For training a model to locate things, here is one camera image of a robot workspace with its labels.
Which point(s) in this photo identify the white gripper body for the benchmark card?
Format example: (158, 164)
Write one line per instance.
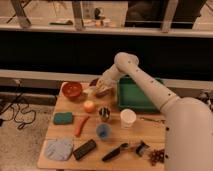
(104, 83)

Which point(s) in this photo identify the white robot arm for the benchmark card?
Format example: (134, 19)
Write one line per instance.
(189, 121)

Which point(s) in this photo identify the purple bowl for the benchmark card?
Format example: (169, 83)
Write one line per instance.
(99, 94)

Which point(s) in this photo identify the red bowl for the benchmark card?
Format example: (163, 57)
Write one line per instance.
(72, 89)

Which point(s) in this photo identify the green plastic tray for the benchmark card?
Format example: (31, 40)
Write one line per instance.
(129, 95)

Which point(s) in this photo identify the orange apple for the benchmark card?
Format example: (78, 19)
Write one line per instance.
(89, 106)

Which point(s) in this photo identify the white paper cup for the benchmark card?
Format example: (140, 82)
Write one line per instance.
(128, 118)

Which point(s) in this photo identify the blue plastic cup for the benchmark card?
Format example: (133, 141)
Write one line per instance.
(103, 131)

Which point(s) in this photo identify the teal sponge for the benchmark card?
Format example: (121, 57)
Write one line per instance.
(63, 118)

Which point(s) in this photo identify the black rectangular block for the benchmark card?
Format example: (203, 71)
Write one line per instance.
(84, 149)

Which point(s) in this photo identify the black dish brush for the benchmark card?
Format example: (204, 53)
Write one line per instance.
(139, 147)

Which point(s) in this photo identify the light blue cloth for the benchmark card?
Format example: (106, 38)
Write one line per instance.
(59, 149)

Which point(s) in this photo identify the dark grape bunch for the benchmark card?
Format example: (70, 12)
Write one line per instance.
(156, 156)

